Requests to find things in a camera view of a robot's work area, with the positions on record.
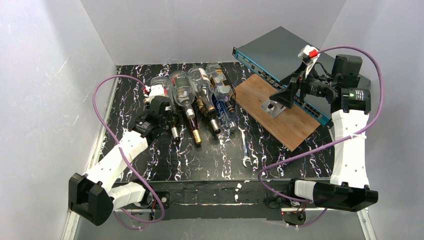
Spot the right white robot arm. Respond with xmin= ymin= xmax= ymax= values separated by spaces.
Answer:
xmin=270 ymin=54 xmax=378 ymax=212

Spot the blue label clear bottle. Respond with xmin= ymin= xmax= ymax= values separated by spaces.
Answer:
xmin=212 ymin=95 xmax=238 ymax=133

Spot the black wire wine rack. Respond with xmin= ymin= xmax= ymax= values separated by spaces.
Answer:
xmin=144 ymin=62 xmax=238 ymax=128

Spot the teal network switch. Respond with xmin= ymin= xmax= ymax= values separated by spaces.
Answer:
xmin=232 ymin=27 xmax=368 ymax=127

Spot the clear bottle brown neck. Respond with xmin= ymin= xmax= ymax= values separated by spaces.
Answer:
xmin=187 ymin=66 xmax=215 ymax=107

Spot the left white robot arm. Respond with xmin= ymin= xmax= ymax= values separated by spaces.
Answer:
xmin=68 ymin=96 xmax=171 ymax=226

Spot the grey metal bracket stand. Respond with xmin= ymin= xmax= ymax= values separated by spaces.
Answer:
xmin=260 ymin=99 xmax=286 ymax=119

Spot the brown wooden board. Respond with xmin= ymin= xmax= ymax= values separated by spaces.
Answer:
xmin=235 ymin=74 xmax=320 ymax=152

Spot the clear bottle dark label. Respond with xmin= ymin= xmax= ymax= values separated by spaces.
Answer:
xmin=169 ymin=71 xmax=196 ymax=120

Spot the clear bottle gold label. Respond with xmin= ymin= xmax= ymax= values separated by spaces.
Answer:
xmin=205 ymin=62 xmax=236 ymax=113

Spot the dark wine bottle gold cap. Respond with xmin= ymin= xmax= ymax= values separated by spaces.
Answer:
xmin=180 ymin=106 xmax=202 ymax=145

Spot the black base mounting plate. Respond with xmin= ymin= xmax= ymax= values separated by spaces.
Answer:
xmin=109 ymin=178 xmax=339 ymax=221

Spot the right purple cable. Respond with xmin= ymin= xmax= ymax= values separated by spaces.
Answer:
xmin=257 ymin=45 xmax=385 ymax=229

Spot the silver combination wrench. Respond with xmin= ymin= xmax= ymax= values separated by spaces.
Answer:
xmin=240 ymin=129 xmax=252 ymax=168

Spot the clear bottle red label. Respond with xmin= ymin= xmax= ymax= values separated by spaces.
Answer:
xmin=148 ymin=76 xmax=175 ymax=111

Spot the dark wine bottle silver cap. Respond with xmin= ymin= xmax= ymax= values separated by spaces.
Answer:
xmin=170 ymin=116 xmax=181 ymax=143

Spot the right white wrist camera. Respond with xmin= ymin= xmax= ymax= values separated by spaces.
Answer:
xmin=297 ymin=45 xmax=320 ymax=78

